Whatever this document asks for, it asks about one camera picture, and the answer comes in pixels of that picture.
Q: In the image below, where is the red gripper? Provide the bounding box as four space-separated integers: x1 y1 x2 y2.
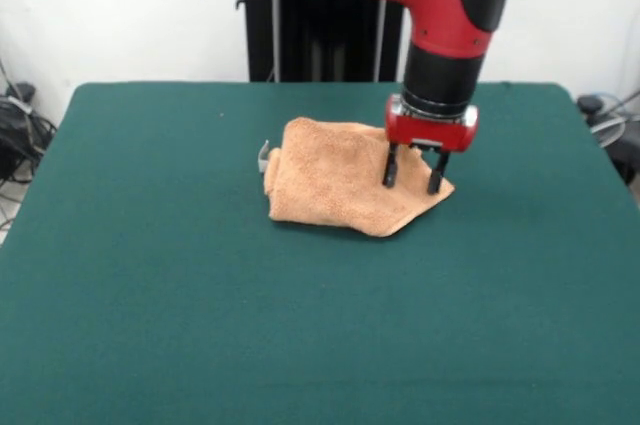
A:
381 103 482 195

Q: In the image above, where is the orange terry towel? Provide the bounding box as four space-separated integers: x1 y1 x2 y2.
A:
257 117 457 238

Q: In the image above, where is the dark green table cloth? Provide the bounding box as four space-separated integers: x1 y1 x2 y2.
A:
0 80 640 425

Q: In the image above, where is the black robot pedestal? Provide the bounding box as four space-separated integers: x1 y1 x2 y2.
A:
233 0 407 84

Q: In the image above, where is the grey cable bundle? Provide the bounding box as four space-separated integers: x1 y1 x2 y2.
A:
582 89 640 150

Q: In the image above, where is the black cable tangle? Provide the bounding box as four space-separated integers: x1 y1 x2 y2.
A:
0 57 59 186

